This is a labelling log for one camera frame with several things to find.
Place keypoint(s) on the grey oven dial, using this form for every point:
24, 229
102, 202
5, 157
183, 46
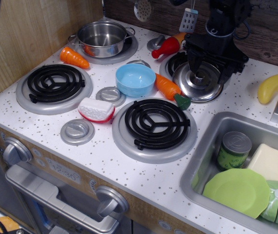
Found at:
110, 201
16, 152

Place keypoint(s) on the green toy tin can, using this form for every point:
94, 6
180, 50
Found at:
234, 149

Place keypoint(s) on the front left black burner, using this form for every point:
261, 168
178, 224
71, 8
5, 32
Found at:
53, 89

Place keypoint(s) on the grey oven door handle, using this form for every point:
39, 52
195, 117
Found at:
45, 193

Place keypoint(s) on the grey stove knob back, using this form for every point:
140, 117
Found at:
156, 43

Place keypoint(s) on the grey stove knob middle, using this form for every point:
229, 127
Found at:
112, 95

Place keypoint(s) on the grey oven dial right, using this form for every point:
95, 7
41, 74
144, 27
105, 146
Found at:
110, 201

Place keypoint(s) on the front right black burner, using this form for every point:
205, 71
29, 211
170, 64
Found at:
154, 130

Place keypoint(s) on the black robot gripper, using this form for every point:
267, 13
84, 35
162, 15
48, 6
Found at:
222, 49

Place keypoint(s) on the grey stove knob front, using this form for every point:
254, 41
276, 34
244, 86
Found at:
77, 132

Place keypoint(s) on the yellow toy banana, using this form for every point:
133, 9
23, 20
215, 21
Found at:
267, 89

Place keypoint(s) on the red white toy radish slice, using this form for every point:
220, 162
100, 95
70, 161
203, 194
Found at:
97, 111

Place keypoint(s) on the orange toy on floor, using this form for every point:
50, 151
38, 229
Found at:
8, 223

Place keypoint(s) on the grey toy spatula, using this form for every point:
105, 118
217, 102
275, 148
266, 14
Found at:
188, 21

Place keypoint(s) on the red toy ketchup bottle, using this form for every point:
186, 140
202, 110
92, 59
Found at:
170, 46

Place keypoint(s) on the silver toy sink basin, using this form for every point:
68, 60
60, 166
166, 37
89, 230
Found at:
215, 217

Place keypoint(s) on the steel pot lid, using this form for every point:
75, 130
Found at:
201, 86

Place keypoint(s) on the silver perforated toy ladle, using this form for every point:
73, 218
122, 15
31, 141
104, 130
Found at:
143, 10

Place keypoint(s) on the grey oven dial left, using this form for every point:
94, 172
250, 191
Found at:
16, 152

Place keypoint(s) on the light blue plastic bowl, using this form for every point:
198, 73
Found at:
135, 80

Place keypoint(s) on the green plastic plate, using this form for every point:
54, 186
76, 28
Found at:
242, 190

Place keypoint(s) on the orange carrot tip piece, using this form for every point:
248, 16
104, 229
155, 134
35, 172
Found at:
69, 56

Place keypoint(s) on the back left grey burner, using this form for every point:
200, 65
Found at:
129, 49

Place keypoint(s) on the black burner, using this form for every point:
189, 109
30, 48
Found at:
172, 62
154, 130
53, 89

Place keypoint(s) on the grey stove knob behind bowl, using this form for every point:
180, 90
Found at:
140, 62

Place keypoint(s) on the green toy cabbage half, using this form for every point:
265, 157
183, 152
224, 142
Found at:
270, 213

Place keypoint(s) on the cream toy cutting board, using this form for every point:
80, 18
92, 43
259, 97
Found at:
265, 162

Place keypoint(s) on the orange toy carrot green stem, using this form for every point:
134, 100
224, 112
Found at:
171, 91

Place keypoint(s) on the small steel pot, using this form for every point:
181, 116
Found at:
102, 39

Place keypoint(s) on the back right black burner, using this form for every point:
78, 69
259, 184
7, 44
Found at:
172, 62

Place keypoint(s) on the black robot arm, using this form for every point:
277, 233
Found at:
225, 17

